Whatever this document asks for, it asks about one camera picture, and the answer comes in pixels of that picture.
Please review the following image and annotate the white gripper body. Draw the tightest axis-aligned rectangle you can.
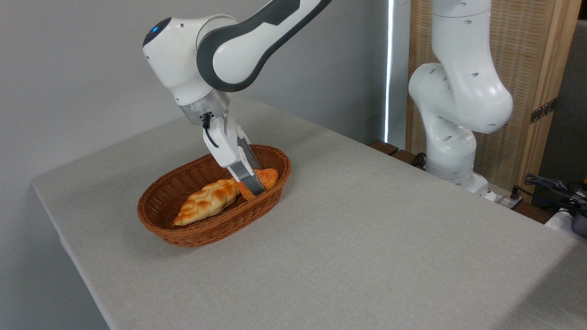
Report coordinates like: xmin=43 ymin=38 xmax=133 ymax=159
xmin=202 ymin=112 xmax=251 ymax=169

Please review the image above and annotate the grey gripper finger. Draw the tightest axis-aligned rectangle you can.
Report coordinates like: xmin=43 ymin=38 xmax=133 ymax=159
xmin=227 ymin=160 xmax=267 ymax=197
xmin=237 ymin=136 xmax=262 ymax=171

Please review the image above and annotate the orange bread roll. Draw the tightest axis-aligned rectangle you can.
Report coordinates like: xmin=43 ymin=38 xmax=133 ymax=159
xmin=236 ymin=168 xmax=280 ymax=202

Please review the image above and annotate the braided golden bread loaf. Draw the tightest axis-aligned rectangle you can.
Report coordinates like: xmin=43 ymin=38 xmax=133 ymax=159
xmin=173 ymin=179 xmax=241 ymax=226

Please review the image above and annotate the brown wicker basket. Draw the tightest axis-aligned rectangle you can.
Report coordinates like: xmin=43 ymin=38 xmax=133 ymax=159
xmin=137 ymin=145 xmax=292 ymax=248

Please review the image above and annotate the grey tablecloth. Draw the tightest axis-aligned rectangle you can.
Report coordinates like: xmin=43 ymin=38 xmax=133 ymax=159
xmin=31 ymin=96 xmax=587 ymax=330

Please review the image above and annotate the dark brown wooden block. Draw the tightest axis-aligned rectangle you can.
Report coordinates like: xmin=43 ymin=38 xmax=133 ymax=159
xmin=391 ymin=149 xmax=427 ymax=171
xmin=368 ymin=140 xmax=400 ymax=156

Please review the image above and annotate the brass screen hinge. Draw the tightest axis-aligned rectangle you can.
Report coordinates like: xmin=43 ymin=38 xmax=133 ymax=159
xmin=530 ymin=97 xmax=559 ymax=125

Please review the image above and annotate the wooden rattan folding screen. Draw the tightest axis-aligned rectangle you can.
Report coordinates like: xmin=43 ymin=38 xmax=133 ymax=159
xmin=406 ymin=0 xmax=582 ymax=204

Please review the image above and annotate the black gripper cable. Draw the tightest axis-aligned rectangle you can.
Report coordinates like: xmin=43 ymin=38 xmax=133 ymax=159
xmin=201 ymin=113 xmax=220 ymax=149

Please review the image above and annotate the black cable bundle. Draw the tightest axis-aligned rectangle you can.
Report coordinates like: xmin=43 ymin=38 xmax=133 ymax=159
xmin=512 ymin=174 xmax=587 ymax=212

